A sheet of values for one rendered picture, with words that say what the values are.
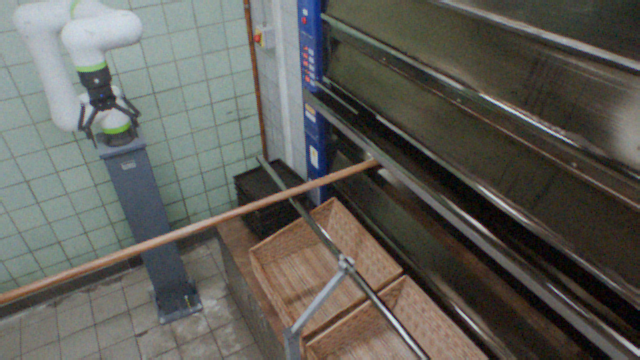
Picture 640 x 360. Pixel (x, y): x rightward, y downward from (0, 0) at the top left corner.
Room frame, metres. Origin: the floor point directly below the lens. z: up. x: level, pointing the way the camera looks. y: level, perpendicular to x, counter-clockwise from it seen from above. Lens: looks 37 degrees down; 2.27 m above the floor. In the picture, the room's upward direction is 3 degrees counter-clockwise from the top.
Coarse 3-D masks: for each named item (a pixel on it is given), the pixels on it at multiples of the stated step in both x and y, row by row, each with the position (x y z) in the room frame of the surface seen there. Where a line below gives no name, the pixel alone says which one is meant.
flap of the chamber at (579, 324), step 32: (320, 96) 1.69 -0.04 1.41; (384, 128) 1.45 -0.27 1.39; (384, 160) 1.20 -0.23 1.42; (416, 160) 1.22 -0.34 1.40; (416, 192) 1.05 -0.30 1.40; (448, 192) 1.04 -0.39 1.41; (480, 224) 0.89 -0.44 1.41; (512, 224) 0.90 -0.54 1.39; (544, 256) 0.77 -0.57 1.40; (576, 288) 0.66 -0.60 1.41; (608, 288) 0.67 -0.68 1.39; (576, 320) 0.57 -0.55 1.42; (608, 320) 0.57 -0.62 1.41; (608, 352) 0.50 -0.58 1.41
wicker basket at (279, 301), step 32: (320, 224) 1.67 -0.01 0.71; (352, 224) 1.55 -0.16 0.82; (256, 256) 1.51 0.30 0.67; (288, 256) 1.58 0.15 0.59; (320, 256) 1.57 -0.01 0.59; (352, 256) 1.47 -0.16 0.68; (384, 256) 1.32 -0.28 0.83; (288, 288) 1.38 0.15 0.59; (320, 288) 1.37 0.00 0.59; (352, 288) 1.36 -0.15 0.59; (384, 288) 1.19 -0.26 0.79; (288, 320) 1.14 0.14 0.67; (320, 320) 1.19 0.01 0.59
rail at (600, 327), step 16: (336, 112) 1.49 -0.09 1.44; (352, 128) 1.38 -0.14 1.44; (368, 144) 1.29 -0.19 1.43; (416, 176) 1.08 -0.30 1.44; (432, 192) 1.00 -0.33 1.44; (448, 208) 0.94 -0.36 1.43; (496, 240) 0.80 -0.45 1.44; (512, 256) 0.74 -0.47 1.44; (528, 272) 0.69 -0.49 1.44; (544, 288) 0.65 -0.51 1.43; (560, 288) 0.64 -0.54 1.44; (576, 304) 0.59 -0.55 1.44; (592, 320) 0.55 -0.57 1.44; (608, 336) 0.52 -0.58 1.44; (624, 352) 0.48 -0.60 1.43
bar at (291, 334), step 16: (272, 176) 1.48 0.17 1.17; (304, 208) 1.27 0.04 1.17; (336, 256) 1.03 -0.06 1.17; (352, 272) 0.95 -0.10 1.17; (368, 288) 0.88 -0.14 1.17; (320, 304) 0.94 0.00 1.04; (384, 304) 0.82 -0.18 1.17; (304, 320) 0.91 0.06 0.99; (288, 336) 0.88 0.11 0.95; (400, 336) 0.72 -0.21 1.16; (288, 352) 0.88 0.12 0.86; (416, 352) 0.67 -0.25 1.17
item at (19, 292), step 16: (368, 160) 1.50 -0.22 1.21; (336, 176) 1.42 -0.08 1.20; (288, 192) 1.33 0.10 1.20; (240, 208) 1.25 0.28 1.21; (256, 208) 1.26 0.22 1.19; (208, 224) 1.18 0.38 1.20; (160, 240) 1.11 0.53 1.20; (112, 256) 1.04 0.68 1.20; (128, 256) 1.06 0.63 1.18; (64, 272) 0.98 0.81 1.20; (80, 272) 0.99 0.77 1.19; (16, 288) 0.93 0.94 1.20; (32, 288) 0.93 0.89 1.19; (0, 304) 0.88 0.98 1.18
